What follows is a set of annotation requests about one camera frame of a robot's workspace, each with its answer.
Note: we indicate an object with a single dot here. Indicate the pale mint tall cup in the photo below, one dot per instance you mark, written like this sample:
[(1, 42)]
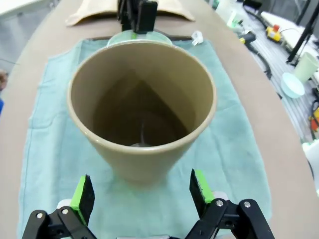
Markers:
[(306, 67)]

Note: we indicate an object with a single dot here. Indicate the person in blue coat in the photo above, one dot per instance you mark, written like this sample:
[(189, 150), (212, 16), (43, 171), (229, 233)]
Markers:
[(1, 107)]

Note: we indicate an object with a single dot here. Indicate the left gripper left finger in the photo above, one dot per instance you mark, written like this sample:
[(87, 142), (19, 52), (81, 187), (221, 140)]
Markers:
[(83, 201)]

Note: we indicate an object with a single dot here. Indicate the teal cloth mat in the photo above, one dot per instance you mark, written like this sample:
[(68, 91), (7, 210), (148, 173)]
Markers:
[(49, 149)]

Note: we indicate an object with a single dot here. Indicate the yellow emergency stop box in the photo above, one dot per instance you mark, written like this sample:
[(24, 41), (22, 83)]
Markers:
[(272, 33)]

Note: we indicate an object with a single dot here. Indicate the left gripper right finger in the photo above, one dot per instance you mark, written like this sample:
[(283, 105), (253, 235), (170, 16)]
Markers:
[(200, 191)]

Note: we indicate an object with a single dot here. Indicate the black handheld tool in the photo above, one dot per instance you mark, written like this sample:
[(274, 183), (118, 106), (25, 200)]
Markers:
[(249, 37)]

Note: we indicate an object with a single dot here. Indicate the beige cloth mat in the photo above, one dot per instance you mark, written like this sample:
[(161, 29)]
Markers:
[(94, 15)]

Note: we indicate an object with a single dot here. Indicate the small white plastic clip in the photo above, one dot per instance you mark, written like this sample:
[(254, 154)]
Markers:
[(197, 37)]

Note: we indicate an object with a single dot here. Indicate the white plastic device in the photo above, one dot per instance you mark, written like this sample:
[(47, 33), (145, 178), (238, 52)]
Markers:
[(312, 152)]

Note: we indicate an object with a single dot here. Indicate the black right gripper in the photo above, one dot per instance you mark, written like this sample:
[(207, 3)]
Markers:
[(128, 15)]

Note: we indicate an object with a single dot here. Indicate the beige tall cup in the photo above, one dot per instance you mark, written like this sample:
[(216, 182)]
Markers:
[(139, 166)]

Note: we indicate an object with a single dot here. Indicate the mint green bowl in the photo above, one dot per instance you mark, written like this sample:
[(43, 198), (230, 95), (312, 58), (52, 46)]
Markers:
[(117, 41), (292, 85)]

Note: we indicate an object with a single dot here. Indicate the white flat panel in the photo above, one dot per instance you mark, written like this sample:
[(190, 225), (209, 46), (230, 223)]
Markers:
[(276, 17)]

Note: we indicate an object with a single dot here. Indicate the black stand poles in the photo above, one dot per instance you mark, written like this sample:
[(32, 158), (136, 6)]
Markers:
[(299, 47)]

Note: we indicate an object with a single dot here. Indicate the person's left hand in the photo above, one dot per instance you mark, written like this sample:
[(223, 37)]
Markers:
[(2, 79)]

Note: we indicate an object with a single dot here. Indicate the white and green container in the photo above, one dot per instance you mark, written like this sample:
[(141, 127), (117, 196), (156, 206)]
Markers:
[(234, 18)]

